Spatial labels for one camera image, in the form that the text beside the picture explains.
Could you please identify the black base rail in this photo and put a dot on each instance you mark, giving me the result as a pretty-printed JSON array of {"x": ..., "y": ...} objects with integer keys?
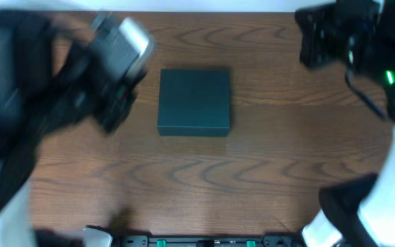
[{"x": 146, "y": 239}]

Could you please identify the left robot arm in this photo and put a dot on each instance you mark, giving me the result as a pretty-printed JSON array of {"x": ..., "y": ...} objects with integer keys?
[{"x": 50, "y": 80}]

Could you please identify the dark green box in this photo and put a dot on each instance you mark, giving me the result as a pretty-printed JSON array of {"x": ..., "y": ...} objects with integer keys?
[{"x": 194, "y": 102}]

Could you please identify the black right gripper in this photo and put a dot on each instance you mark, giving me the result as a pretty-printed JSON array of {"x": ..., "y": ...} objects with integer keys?
[{"x": 319, "y": 37}]

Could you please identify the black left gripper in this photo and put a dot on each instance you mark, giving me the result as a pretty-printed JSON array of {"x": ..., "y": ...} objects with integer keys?
[{"x": 112, "y": 103}]

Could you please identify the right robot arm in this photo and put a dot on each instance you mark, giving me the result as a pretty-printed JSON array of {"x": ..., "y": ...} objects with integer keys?
[{"x": 360, "y": 35}]

